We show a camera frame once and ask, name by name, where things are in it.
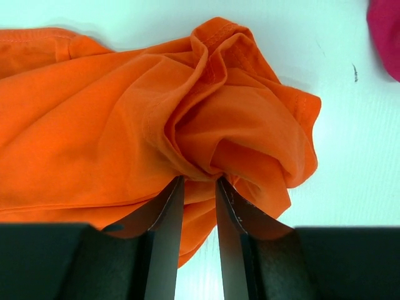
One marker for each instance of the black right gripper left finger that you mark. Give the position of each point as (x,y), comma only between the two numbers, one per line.
(134,258)

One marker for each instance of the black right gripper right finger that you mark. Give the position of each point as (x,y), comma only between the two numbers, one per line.
(261,258)

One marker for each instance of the orange t shirt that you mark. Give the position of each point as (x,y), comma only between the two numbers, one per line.
(89,134)

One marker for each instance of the magenta t shirt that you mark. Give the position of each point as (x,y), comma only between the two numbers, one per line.
(383,23)

